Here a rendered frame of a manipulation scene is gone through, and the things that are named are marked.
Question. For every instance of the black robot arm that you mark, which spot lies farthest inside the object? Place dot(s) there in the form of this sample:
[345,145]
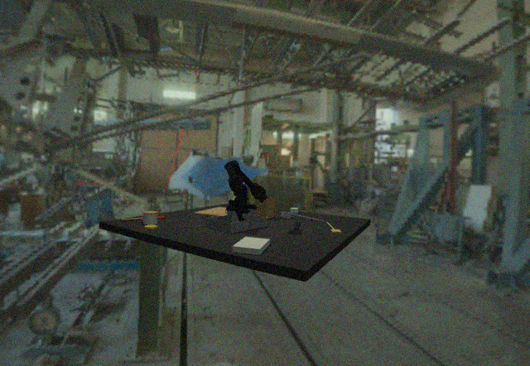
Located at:
[236,179]

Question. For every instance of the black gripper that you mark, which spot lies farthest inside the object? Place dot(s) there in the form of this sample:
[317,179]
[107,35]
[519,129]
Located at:
[241,207]

